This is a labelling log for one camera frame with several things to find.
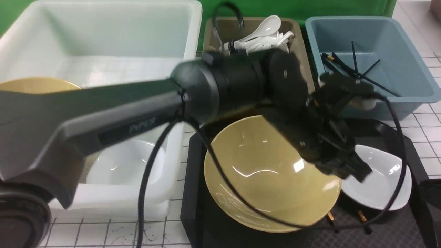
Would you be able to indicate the black chopstick upright in bin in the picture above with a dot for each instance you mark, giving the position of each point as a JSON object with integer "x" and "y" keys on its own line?
{"x": 354, "y": 55}

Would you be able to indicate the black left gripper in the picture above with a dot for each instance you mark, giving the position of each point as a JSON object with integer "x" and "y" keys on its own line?
{"x": 311, "y": 123}

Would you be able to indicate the large translucent white bin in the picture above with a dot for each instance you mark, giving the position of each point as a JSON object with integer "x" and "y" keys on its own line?
{"x": 93, "y": 43}

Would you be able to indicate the blue chopstick bin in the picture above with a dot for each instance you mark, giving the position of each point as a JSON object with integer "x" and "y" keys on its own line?
{"x": 401, "y": 68}

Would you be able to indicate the black chopstick gold band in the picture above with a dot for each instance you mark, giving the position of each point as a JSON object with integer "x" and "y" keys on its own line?
{"x": 331, "y": 220}
{"x": 367, "y": 229}

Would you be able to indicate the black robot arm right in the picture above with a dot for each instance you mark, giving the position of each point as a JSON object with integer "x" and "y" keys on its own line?
{"x": 430, "y": 192}

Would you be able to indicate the white square side dish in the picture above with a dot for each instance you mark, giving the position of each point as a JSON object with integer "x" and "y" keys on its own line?
{"x": 377, "y": 189}

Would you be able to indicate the top stacked tan bowl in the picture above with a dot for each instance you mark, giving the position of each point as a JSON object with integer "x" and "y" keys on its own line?
{"x": 38, "y": 85}

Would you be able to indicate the olive green spoon bin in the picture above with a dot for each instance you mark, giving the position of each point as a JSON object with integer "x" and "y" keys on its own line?
{"x": 227, "y": 28}

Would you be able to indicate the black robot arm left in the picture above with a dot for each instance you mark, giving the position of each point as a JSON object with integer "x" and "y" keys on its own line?
{"x": 45, "y": 138}

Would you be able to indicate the tan noodle bowl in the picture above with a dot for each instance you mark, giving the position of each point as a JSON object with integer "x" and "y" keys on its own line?
{"x": 270, "y": 174}

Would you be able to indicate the white spoon top of pile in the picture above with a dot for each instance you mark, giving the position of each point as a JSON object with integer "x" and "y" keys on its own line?
{"x": 269, "y": 26}

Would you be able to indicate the white dish in bin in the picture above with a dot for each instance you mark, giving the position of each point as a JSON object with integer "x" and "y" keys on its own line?
{"x": 122, "y": 164}

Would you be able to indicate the black chopstick long diagonal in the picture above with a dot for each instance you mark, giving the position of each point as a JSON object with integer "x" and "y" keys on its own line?
{"x": 350, "y": 71}

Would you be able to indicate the black chopstick left in bin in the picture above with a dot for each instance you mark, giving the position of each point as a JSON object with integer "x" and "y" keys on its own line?
{"x": 327, "y": 59}

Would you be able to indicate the black plastic serving tray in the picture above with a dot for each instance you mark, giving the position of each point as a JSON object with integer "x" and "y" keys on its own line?
{"x": 415, "y": 226}

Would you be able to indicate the black chopstick crossing diagonal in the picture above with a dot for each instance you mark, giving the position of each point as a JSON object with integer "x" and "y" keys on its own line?
{"x": 368, "y": 70}

